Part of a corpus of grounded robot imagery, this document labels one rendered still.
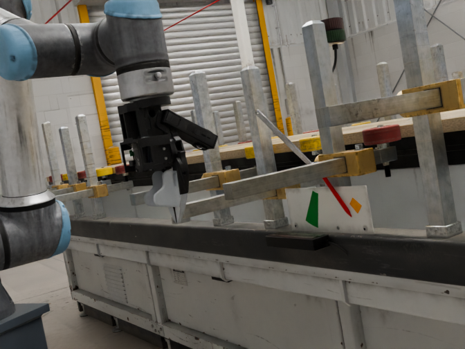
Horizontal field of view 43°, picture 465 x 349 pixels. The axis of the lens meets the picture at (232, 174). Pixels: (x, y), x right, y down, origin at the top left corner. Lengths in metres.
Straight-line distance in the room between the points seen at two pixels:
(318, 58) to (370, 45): 10.12
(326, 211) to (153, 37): 0.56
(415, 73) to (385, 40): 10.02
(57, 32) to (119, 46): 0.12
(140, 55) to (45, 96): 8.23
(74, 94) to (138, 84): 8.33
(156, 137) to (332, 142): 0.44
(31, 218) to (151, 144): 0.70
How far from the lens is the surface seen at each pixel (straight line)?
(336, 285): 1.40
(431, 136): 1.10
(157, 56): 0.99
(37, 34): 1.04
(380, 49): 11.22
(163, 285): 2.75
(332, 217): 1.30
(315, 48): 1.27
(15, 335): 1.61
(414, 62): 1.10
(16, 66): 1.03
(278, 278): 1.57
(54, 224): 1.64
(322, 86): 1.27
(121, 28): 0.99
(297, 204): 1.38
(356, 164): 1.21
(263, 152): 1.46
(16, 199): 1.62
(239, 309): 2.23
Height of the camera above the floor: 0.94
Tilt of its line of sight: 3 degrees down
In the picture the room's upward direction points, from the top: 10 degrees counter-clockwise
